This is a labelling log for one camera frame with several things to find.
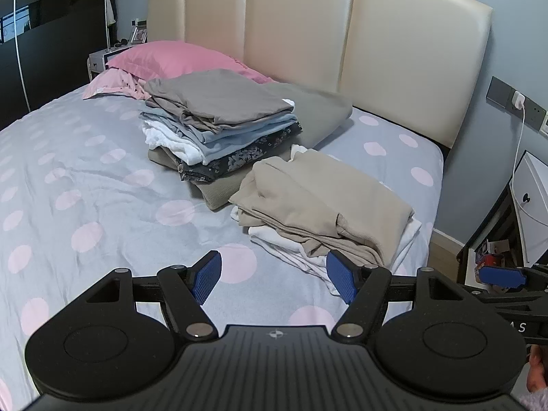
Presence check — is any person's right hand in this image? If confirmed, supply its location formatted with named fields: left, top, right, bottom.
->
left=526, top=345, right=548, bottom=394

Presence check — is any taupe folded garment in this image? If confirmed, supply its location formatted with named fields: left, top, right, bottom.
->
left=143, top=68, right=296, bottom=134

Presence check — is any black wardrobe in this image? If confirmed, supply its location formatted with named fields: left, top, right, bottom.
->
left=0, top=0, right=117, bottom=131

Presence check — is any white charger cable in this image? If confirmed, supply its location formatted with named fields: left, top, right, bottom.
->
left=511, top=107, right=530, bottom=191

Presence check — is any grey-green folded blanket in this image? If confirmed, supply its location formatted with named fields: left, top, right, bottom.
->
left=260, top=82, right=353, bottom=149

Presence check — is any grey wall socket panel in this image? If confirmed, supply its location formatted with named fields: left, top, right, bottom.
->
left=487, top=76, right=548, bottom=134

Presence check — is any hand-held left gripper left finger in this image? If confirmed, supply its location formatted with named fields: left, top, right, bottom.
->
left=79, top=250, right=223, bottom=340

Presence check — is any white bedside table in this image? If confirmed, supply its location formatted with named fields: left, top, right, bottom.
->
left=88, top=46, right=129, bottom=80

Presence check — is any white drawer cabinet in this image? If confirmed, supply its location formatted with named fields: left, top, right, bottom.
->
left=511, top=151, right=548, bottom=266

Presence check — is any white folded cloth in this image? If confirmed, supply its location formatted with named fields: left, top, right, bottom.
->
left=230, top=145, right=423, bottom=297

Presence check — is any beige ribbed shirt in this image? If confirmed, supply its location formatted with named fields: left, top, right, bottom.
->
left=228, top=149, right=415, bottom=267

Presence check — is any cream padded headboard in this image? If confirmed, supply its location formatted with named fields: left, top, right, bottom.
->
left=147, top=0, right=494, bottom=148

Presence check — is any bed with polka-dot duvet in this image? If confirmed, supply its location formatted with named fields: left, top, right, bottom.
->
left=0, top=81, right=445, bottom=407

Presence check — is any white hanging cable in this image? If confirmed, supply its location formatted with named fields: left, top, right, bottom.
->
left=13, top=0, right=32, bottom=112

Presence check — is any black shelf unit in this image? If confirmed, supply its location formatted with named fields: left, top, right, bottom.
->
left=456, top=179, right=548, bottom=288

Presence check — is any olive folded garment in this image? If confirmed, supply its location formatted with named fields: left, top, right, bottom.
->
left=148, top=148, right=258, bottom=212

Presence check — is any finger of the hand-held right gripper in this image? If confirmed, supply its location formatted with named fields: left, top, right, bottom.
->
left=478, top=264, right=548, bottom=294

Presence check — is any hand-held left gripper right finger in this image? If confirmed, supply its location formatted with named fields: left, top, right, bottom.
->
left=326, top=251, right=472, bottom=340

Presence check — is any red small box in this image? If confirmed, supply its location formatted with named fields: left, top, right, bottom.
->
left=476, top=253, right=510, bottom=269

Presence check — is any dark floral folded garment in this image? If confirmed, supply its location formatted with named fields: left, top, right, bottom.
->
left=177, top=122, right=303, bottom=183

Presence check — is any white folded garment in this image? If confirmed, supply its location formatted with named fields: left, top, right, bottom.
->
left=142, top=120, right=208, bottom=166

